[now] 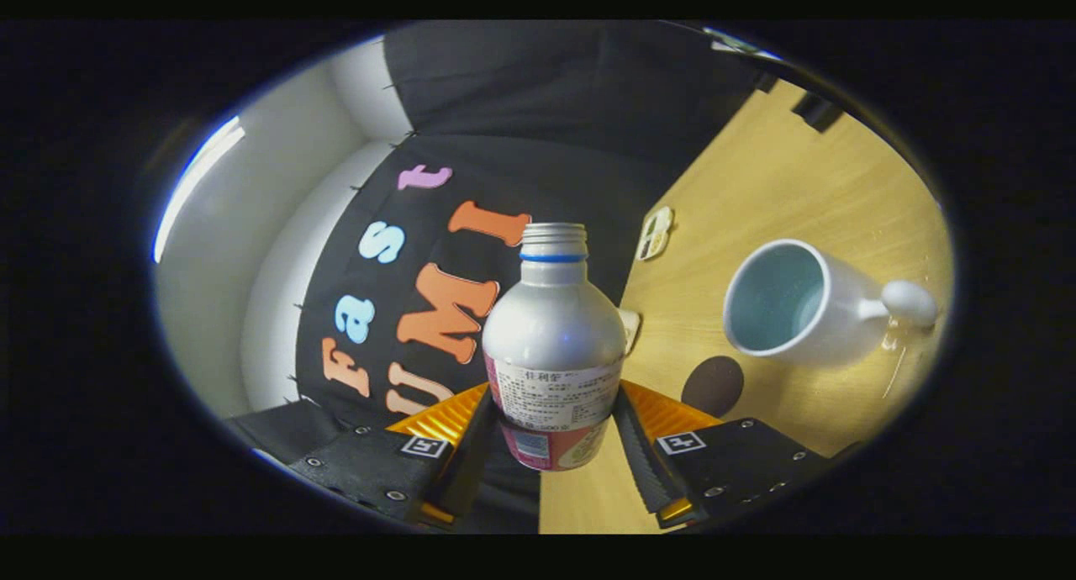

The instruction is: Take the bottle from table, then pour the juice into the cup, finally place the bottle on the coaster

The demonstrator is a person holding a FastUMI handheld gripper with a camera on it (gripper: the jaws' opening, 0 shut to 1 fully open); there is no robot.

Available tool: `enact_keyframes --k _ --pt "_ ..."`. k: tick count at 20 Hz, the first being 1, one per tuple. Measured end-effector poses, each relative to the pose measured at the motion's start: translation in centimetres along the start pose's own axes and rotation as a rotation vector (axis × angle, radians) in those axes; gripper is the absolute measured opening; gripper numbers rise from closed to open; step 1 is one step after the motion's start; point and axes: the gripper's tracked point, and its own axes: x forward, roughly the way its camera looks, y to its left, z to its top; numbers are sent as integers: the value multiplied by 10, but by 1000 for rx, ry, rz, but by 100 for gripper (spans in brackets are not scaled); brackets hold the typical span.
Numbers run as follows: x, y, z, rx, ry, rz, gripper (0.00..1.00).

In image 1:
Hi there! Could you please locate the black table clamp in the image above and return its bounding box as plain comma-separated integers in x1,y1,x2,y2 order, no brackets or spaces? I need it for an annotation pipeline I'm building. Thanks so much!
790,91,844,134

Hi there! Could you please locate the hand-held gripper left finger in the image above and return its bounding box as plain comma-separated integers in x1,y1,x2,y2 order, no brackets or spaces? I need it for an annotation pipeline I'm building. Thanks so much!
286,382,505,532

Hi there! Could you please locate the silver juice bottle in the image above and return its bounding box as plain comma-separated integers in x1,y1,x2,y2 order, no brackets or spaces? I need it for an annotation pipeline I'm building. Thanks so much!
482,222,627,472

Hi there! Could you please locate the white cup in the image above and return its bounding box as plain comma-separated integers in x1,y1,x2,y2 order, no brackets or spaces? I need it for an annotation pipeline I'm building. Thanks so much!
723,239,939,367

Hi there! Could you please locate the wooden table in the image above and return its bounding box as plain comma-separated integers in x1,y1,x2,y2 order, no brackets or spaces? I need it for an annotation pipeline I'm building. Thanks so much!
538,80,955,535

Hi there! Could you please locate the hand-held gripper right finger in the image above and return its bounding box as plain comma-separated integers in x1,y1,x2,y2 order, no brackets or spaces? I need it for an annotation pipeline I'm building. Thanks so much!
612,380,833,529

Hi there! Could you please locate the black backdrop cloth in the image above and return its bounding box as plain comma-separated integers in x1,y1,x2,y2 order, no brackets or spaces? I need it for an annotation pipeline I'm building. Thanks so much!
223,21,778,535

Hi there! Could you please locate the dark brown round coaster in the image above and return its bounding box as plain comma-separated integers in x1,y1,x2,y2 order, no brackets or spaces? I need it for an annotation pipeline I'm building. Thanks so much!
681,356,746,419

